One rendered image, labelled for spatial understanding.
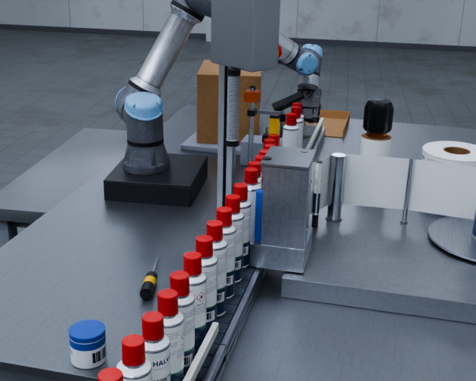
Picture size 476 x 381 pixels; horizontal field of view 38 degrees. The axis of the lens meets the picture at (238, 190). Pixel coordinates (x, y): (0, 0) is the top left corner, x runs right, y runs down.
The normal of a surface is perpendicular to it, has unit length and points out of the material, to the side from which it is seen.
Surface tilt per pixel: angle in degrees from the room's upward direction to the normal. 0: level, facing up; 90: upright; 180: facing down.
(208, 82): 90
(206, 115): 90
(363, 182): 90
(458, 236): 0
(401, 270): 0
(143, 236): 0
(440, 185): 90
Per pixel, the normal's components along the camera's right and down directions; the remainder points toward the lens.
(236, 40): -0.75, 0.22
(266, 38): 0.66, 0.28
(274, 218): -0.23, 0.34
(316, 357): 0.03, -0.93
